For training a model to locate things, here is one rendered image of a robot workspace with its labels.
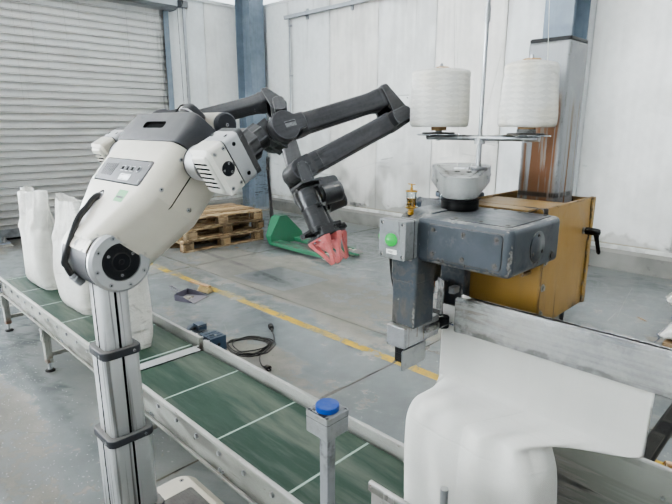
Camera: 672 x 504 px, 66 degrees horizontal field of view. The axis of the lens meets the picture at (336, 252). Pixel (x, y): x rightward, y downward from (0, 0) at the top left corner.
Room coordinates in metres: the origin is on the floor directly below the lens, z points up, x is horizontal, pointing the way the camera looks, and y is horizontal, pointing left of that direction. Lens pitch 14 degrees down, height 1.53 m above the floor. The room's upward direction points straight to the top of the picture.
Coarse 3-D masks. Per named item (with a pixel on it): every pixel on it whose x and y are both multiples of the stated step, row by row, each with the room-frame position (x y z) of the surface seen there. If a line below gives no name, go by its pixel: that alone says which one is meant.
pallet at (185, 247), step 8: (208, 232) 6.86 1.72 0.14; (216, 232) 6.85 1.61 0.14; (248, 232) 6.90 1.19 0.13; (256, 232) 6.98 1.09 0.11; (200, 240) 6.40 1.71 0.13; (208, 240) 6.86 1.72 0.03; (216, 240) 6.94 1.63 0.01; (224, 240) 6.64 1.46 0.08; (240, 240) 6.91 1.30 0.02; (248, 240) 6.91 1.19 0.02; (256, 240) 6.98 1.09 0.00; (184, 248) 6.26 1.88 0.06; (192, 248) 6.33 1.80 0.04; (200, 248) 6.42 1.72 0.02; (208, 248) 6.48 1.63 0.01
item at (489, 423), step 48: (480, 384) 1.20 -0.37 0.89; (528, 384) 1.11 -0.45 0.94; (576, 384) 1.04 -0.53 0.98; (624, 384) 0.97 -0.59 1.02; (432, 432) 1.19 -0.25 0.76; (480, 432) 1.11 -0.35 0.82; (528, 432) 1.07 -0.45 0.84; (576, 432) 1.02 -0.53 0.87; (624, 432) 0.96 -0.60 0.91; (432, 480) 1.18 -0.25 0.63; (480, 480) 1.08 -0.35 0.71; (528, 480) 1.02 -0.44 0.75
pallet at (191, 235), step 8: (200, 224) 6.67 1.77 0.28; (232, 224) 6.74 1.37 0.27; (240, 224) 7.25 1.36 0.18; (248, 224) 7.34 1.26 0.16; (256, 224) 7.02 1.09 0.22; (192, 232) 6.31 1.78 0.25; (200, 232) 6.77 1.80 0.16; (224, 232) 6.64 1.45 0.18; (232, 232) 6.74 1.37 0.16; (240, 232) 6.82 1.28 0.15; (184, 240) 6.30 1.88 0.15; (192, 240) 6.30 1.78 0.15
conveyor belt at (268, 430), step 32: (160, 384) 2.17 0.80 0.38; (192, 384) 2.17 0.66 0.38; (224, 384) 2.17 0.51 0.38; (256, 384) 2.17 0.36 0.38; (192, 416) 1.90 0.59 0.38; (224, 416) 1.90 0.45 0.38; (256, 416) 1.90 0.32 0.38; (288, 416) 1.90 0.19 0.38; (256, 448) 1.68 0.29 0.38; (288, 448) 1.69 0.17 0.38; (352, 448) 1.69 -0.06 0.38; (288, 480) 1.51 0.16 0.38; (352, 480) 1.51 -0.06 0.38; (384, 480) 1.51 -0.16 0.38
